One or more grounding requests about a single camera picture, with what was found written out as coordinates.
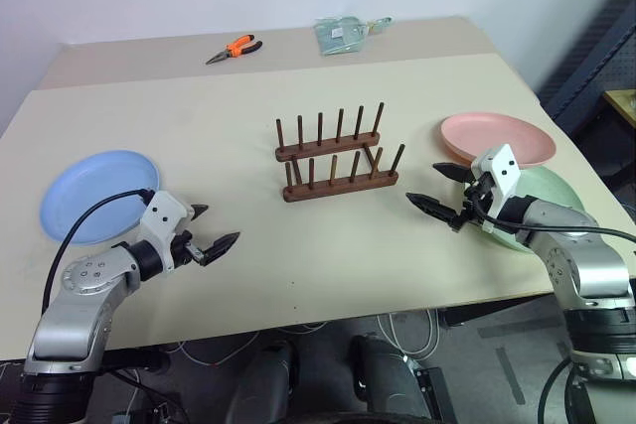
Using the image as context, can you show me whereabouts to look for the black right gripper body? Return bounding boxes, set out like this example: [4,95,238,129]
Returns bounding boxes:
[445,176,494,234]

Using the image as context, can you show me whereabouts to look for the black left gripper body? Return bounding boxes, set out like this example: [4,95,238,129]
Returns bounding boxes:
[168,229,206,271]

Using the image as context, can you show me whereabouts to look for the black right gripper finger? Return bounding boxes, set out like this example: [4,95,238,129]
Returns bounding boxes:
[405,192,461,226]
[432,161,473,184]

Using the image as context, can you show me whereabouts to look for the wooden dish rack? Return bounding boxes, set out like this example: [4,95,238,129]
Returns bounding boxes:
[274,101,406,204]

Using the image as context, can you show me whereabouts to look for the pink plate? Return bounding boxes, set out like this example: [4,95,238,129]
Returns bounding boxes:
[438,112,557,170]

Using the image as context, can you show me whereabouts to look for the green plate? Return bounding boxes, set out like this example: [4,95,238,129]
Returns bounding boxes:
[464,165,586,252]

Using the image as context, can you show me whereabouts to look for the blue plate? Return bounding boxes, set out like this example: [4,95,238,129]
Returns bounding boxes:
[39,149,162,246]

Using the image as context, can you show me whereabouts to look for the dark rounded left leg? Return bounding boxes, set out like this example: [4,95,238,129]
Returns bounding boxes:
[226,339,299,424]

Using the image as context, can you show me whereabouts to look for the dark rounded leg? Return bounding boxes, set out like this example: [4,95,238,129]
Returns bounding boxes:
[226,339,299,424]
[347,334,428,424]

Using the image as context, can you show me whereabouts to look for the orange black pliers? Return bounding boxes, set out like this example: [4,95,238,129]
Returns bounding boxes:
[205,34,263,67]

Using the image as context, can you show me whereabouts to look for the pale green plastic bag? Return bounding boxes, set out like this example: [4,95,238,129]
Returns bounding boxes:
[313,16,372,57]

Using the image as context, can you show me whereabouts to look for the dark rounded right leg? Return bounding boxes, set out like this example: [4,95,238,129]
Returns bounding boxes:
[347,334,428,424]

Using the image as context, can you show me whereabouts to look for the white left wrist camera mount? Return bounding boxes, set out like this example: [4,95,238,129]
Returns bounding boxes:
[135,190,196,274]

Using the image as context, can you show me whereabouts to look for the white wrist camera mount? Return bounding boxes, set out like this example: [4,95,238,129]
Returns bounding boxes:
[135,190,196,274]
[465,143,522,235]

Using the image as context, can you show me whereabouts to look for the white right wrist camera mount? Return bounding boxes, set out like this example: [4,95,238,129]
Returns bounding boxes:
[465,143,522,235]

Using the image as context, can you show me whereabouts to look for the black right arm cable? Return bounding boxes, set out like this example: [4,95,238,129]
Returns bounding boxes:
[471,188,636,251]

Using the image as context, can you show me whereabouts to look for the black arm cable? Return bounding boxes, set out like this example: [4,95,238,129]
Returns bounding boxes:
[471,188,636,251]
[42,188,156,319]

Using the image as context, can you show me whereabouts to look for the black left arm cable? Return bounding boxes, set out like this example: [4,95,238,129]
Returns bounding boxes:
[42,188,156,319]

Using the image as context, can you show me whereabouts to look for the white floor cable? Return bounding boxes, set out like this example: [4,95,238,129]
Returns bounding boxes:
[375,309,443,360]

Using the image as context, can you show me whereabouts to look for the dark metal shelf frame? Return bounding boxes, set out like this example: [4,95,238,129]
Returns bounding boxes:
[536,0,636,137]

